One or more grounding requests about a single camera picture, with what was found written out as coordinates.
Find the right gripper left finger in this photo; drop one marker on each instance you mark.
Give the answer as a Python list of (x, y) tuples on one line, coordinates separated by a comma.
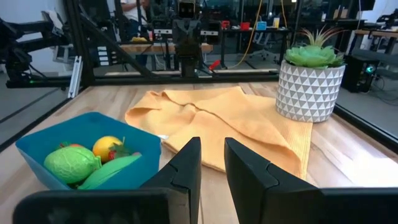
[(183, 186)]

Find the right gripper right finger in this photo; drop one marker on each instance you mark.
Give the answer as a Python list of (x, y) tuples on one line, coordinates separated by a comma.
[(258, 193)]

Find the red toy strawberry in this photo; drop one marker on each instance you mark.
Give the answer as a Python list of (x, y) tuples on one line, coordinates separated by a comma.
[(116, 153)]

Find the long green toy pod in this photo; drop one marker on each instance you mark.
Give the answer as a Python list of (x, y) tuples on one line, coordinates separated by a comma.
[(109, 169)]

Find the yellow toy lemon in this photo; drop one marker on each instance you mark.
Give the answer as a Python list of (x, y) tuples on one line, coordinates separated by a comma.
[(104, 147)]

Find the green toy lime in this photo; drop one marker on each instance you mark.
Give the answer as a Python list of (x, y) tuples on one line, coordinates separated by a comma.
[(71, 165)]

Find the orange toy carrot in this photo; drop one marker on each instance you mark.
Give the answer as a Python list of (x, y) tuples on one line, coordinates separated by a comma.
[(74, 145)]

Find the teal plastic tub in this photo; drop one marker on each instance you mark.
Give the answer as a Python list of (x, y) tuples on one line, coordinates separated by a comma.
[(77, 127)]

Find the background black robot arm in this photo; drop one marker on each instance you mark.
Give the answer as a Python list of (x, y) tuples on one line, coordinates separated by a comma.
[(18, 59)]

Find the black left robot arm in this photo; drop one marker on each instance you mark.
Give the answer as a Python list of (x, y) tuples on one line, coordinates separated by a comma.
[(188, 59)]

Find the red cup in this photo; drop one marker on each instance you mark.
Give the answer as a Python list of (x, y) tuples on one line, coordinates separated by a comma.
[(245, 26), (225, 25)]

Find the wooden background table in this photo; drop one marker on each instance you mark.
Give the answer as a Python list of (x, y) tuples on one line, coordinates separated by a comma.
[(149, 48)]

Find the person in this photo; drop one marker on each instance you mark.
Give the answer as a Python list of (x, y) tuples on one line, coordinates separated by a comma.
[(132, 12)]

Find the blue box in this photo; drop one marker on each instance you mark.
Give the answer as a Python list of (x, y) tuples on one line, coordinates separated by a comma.
[(261, 25)]

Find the yellow waffle cloth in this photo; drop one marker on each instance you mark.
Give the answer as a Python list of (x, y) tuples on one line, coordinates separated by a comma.
[(233, 118)]

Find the yellow cup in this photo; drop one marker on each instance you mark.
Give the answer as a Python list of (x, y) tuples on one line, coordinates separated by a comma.
[(276, 22)]

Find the succulent in triangle-patterned pot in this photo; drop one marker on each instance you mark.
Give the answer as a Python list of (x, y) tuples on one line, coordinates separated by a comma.
[(306, 93)]

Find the black computer tower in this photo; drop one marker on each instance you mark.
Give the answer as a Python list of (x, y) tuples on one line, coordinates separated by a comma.
[(357, 74)]

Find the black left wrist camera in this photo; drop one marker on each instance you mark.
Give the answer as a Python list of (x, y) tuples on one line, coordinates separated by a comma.
[(186, 9)]

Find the silver aluminium bracket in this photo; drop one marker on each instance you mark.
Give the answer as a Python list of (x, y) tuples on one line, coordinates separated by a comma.
[(74, 81)]

